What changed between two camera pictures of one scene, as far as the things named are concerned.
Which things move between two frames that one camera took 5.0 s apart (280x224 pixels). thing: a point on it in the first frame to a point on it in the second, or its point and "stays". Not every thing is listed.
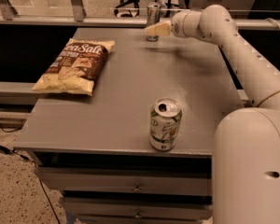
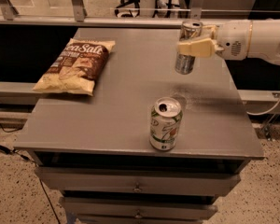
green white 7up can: (164, 123) stays
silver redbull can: (153, 15) to (189, 30)
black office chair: (125, 1) stays
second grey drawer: (139, 208) stays
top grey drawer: (128, 180) stays
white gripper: (178, 26) to (233, 40)
